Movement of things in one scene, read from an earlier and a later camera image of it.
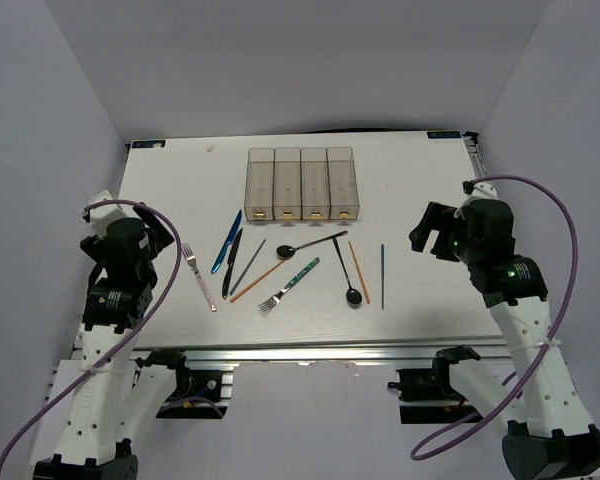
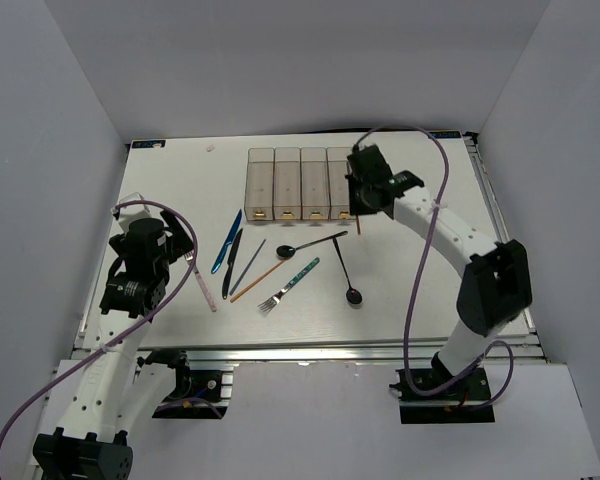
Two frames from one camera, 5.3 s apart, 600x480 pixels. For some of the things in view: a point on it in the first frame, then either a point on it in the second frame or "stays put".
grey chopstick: x=245 y=277 stays put
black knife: x=230 y=261 stays put
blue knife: x=228 y=241 stays put
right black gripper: x=439 y=218 to x=356 y=208
